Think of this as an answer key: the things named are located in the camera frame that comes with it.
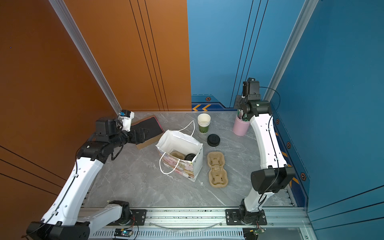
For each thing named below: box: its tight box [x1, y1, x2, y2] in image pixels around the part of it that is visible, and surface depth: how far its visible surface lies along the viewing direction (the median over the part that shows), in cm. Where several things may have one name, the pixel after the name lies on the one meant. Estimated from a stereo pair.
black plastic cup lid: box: [184, 153, 196, 161], surface depth 81 cm
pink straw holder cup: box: [233, 114, 250, 136], surface depth 106 cm
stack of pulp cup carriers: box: [207, 151, 229, 188], surface depth 86 cm
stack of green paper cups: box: [197, 113, 211, 134], surface depth 102 cm
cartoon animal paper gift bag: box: [155, 120, 204, 182], surface depth 79 cm
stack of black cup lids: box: [207, 134, 221, 147], surface depth 102 cm
